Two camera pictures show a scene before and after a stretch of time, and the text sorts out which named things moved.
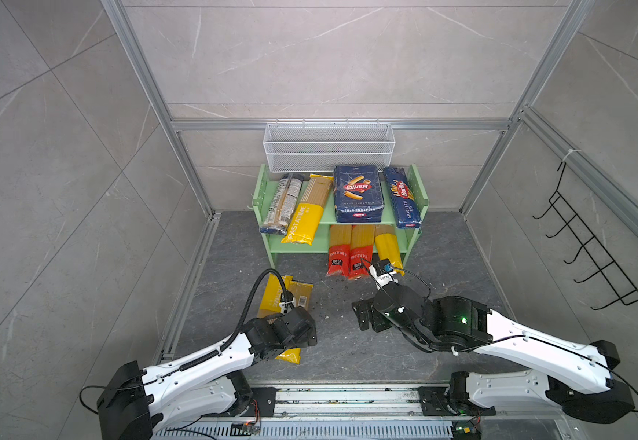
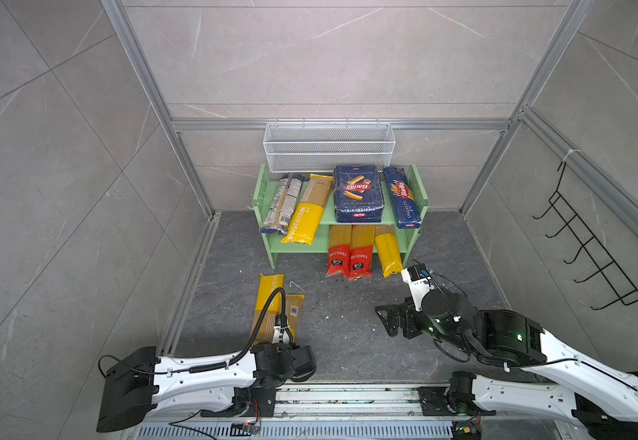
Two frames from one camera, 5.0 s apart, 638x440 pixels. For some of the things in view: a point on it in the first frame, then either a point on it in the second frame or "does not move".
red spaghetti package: x=339 y=246 does not move
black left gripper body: x=306 y=341 to x=296 y=347
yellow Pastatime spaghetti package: x=305 y=220 does not move
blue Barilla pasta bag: x=357 y=193 does not move
